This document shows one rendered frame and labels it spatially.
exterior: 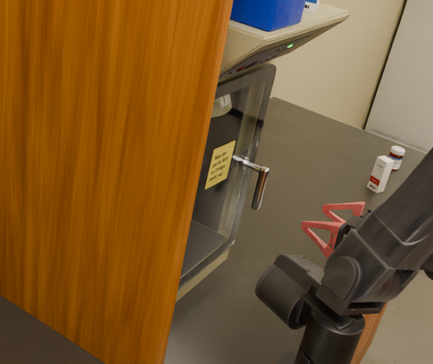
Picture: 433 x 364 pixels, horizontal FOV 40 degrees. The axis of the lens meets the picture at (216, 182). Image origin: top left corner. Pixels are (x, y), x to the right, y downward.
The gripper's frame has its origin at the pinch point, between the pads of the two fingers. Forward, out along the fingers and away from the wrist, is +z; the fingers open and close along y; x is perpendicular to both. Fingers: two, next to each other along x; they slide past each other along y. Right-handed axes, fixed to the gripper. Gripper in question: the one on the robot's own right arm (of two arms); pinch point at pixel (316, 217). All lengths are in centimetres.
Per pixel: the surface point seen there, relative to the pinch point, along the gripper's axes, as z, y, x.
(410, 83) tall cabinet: 50, -283, 29
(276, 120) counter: 49, -85, 13
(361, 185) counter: 9, -64, 17
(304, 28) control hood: 2.4, 18.2, -35.6
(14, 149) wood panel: 37, 38, -11
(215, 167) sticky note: 14.6, 14.8, -9.1
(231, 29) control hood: 6.7, 30.9, -35.4
